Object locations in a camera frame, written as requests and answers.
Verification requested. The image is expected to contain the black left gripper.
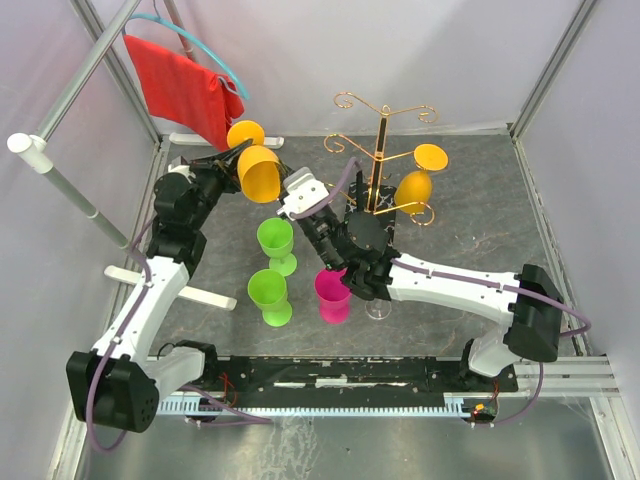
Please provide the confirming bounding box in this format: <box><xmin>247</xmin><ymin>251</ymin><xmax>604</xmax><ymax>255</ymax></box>
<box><xmin>188</xmin><ymin>140</ymin><xmax>259</xmax><ymax>230</ymax></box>

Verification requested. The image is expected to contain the yellow wine glass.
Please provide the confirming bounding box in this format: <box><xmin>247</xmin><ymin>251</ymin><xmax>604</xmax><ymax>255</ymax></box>
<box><xmin>394</xmin><ymin>144</ymin><xmax>449</xmax><ymax>215</ymax></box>
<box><xmin>227</xmin><ymin>120</ymin><xmax>281</xmax><ymax>204</ymax></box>

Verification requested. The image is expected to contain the green wine glass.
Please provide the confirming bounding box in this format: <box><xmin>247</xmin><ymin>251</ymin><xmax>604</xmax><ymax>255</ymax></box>
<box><xmin>256</xmin><ymin>217</ymin><xmax>297</xmax><ymax>277</ymax></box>
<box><xmin>247</xmin><ymin>269</ymin><xmax>293</xmax><ymax>327</ymax></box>

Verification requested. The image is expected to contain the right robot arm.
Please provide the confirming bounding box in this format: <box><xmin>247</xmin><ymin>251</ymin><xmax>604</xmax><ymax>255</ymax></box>
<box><xmin>278</xmin><ymin>166</ymin><xmax>563</xmax><ymax>391</ymax></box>

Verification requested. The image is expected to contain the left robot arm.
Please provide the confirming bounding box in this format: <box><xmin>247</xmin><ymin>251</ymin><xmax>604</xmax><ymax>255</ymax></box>
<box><xmin>66</xmin><ymin>141</ymin><xmax>250</xmax><ymax>433</ymax></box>

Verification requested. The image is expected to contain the gold wine glass rack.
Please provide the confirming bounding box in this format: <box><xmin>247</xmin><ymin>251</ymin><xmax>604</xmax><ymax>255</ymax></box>
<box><xmin>324</xmin><ymin>92</ymin><xmax>439</xmax><ymax>226</ymax></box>

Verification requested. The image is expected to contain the green wine glass front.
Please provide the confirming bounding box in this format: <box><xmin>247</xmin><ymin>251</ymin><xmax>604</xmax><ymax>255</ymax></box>
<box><xmin>247</xmin><ymin>269</ymin><xmax>293</xmax><ymax>327</ymax></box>

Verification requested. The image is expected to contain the pink wine glass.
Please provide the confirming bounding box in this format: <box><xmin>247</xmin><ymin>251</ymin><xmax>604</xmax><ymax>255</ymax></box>
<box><xmin>314</xmin><ymin>269</ymin><xmax>352</xmax><ymax>325</ymax></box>

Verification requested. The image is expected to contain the clear champagne glass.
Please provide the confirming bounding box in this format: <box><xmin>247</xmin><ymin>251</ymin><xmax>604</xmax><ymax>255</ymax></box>
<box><xmin>365</xmin><ymin>299</ymin><xmax>392</xmax><ymax>321</ymax></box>

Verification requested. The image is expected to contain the red cloth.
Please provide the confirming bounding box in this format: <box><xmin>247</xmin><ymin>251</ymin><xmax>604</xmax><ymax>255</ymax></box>
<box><xmin>123</xmin><ymin>34</ymin><xmax>244</xmax><ymax>151</ymax></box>

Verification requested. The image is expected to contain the teal clothes hanger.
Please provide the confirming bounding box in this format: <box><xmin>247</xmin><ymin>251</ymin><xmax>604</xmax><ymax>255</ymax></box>
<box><xmin>126</xmin><ymin>13</ymin><xmax>250</xmax><ymax>100</ymax></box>

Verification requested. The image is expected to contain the white clothes stand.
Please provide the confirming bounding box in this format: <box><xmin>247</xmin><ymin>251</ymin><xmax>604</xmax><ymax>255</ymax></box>
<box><xmin>6</xmin><ymin>0</ymin><xmax>286</xmax><ymax>312</ymax></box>

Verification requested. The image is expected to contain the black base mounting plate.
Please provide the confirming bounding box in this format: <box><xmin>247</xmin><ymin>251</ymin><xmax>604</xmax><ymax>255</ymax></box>
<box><xmin>184</xmin><ymin>354</ymin><xmax>518</xmax><ymax>408</ymax></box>

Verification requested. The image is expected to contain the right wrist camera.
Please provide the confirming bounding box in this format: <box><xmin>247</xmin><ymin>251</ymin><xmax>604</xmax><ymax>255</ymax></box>
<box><xmin>277</xmin><ymin>167</ymin><xmax>329</xmax><ymax>220</ymax></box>

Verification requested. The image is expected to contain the aluminium frame post left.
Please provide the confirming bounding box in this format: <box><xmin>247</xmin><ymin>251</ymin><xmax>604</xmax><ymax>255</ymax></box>
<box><xmin>71</xmin><ymin>0</ymin><xmax>161</xmax><ymax>144</ymax></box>

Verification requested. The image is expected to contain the white slotted cable duct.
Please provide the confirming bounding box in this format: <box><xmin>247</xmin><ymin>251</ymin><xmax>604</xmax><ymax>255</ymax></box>
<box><xmin>157</xmin><ymin>392</ymin><xmax>471</xmax><ymax>419</ymax></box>

